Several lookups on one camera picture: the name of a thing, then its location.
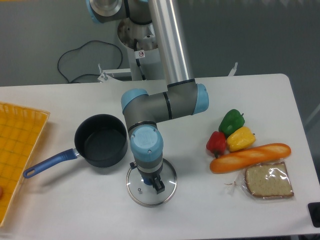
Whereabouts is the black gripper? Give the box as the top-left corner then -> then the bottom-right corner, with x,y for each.
138,169 -> 165,194

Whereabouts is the glass lid blue knob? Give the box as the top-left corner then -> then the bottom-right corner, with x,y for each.
126,159 -> 178,208

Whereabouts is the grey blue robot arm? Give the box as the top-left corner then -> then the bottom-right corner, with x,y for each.
86,0 -> 209,193

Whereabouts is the orange baguette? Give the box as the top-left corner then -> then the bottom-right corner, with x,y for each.
209,143 -> 292,174

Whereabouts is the red bell pepper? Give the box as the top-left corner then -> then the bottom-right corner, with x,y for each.
206,131 -> 227,158

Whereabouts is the yellow bell pepper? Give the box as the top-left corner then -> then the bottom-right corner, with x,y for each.
226,126 -> 256,152

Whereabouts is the green bell pepper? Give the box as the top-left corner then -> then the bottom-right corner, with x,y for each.
218,109 -> 245,138

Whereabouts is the bagged bread slice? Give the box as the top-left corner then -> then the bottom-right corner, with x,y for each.
225,161 -> 295,201

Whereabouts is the yellow plastic basket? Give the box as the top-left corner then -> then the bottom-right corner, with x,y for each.
0,102 -> 50,227

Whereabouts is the black device at table edge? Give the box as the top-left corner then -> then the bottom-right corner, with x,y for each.
307,202 -> 320,228

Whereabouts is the dark saucepan blue handle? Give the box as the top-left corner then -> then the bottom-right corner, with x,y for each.
23,114 -> 128,179

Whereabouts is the black cable on floor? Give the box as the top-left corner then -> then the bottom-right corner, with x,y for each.
57,40 -> 124,84

